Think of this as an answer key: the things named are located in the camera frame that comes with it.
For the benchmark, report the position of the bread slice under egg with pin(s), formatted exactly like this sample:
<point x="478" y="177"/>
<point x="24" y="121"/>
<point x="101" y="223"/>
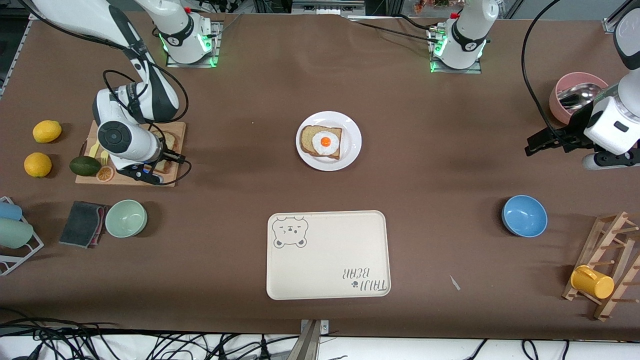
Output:
<point x="307" y="142"/>

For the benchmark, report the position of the cream bear print tray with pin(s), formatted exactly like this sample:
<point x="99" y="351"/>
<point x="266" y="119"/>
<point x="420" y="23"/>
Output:
<point x="330" y="250"/>

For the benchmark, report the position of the blue bowl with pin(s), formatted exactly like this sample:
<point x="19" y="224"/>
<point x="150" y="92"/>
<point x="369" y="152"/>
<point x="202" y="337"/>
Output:
<point x="524" y="216"/>

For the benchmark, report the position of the yellow plastic fork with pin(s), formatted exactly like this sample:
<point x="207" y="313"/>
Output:
<point x="104" y="158"/>

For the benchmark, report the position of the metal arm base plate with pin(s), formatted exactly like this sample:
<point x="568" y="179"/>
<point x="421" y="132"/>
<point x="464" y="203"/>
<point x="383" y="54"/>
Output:
<point x="455" y="71"/>
<point x="216" y="50"/>

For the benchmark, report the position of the metal ladle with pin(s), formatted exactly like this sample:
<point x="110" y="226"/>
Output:
<point x="580" y="95"/>

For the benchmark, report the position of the pale green cup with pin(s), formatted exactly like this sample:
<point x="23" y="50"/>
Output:
<point x="15" y="233"/>

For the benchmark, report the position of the pale green bowl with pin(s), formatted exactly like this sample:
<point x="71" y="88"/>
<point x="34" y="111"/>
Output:
<point x="126" y="218"/>

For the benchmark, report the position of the yellow mug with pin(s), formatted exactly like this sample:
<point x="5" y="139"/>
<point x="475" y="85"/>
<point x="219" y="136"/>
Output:
<point x="592" y="282"/>

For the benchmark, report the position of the fried egg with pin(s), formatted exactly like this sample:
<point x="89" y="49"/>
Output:
<point x="326" y="143"/>

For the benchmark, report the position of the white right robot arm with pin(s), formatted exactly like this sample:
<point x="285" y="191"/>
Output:
<point x="120" y="137"/>

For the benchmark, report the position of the wooden cutting board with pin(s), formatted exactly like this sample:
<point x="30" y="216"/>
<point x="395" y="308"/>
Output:
<point x="182" y="127"/>

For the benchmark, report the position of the orange slice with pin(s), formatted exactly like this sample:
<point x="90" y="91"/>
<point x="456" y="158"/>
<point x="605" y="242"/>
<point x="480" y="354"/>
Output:
<point x="105" y="174"/>

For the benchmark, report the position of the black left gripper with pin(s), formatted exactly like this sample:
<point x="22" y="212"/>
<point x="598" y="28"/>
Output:
<point x="576" y="123"/>

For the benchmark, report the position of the white round plate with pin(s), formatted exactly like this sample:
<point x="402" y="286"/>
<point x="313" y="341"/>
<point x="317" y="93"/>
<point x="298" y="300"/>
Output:
<point x="352" y="145"/>

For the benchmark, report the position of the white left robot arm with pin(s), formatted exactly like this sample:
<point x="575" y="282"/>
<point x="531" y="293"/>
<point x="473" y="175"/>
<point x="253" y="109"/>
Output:
<point x="465" y="35"/>

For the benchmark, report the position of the yellow lemon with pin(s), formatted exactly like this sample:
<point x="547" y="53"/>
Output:
<point x="47" y="131"/>
<point x="38" y="165"/>

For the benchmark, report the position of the dark green avocado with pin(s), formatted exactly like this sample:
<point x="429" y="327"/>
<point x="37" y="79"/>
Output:
<point x="85" y="166"/>

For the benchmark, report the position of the small white paper scrap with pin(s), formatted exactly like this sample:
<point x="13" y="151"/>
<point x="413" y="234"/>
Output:
<point x="455" y="283"/>

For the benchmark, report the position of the grey folded cloth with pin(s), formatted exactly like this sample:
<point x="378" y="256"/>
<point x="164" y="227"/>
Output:
<point x="79" y="224"/>

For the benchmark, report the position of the plain bread slice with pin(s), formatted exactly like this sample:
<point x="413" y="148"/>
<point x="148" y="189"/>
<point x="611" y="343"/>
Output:
<point x="172" y="142"/>

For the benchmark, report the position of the pink bowl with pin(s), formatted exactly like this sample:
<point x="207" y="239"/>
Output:
<point x="575" y="79"/>

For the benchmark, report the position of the aluminium frame profile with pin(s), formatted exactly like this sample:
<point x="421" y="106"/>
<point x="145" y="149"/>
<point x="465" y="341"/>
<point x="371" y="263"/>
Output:
<point x="607" y="25"/>

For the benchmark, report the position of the wooden mug rack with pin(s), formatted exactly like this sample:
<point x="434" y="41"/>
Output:
<point x="605" y="235"/>

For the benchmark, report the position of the yellow plastic knife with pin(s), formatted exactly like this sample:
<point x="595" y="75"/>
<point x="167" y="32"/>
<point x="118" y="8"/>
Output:
<point x="93" y="150"/>

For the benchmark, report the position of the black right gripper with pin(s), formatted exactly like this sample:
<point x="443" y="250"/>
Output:
<point x="167" y="155"/>

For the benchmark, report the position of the blue cup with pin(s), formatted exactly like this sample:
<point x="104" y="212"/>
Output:
<point x="10" y="211"/>

